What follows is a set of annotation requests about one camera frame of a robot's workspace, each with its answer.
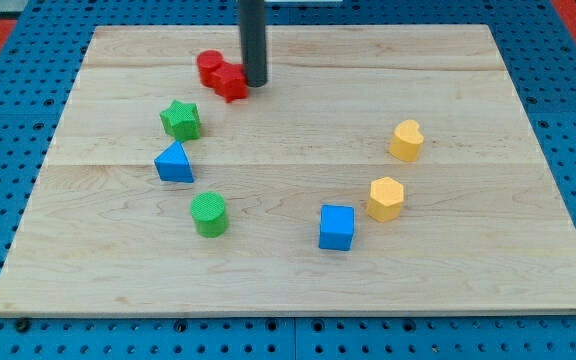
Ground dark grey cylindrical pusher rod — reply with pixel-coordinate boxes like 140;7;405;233
238;0;268;88

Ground red cylinder block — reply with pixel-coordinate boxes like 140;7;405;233
196;49;224;88

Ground red star block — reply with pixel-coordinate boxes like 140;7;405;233
212;62;248;103

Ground green star block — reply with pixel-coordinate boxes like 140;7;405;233
160;100;201;142

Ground blue triangle block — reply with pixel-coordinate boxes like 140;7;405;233
154;141;194;183

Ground green cylinder block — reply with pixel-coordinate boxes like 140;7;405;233
190;191;229;238

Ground yellow heart block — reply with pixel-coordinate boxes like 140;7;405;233
389;119;424;162

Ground light wooden board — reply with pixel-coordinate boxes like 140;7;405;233
0;25;576;318

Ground blue cube block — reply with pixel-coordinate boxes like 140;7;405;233
318;204;355;251

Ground yellow hexagon block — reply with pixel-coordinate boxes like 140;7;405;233
366;177;405;222

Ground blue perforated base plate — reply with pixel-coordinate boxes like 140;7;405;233
0;0;576;359

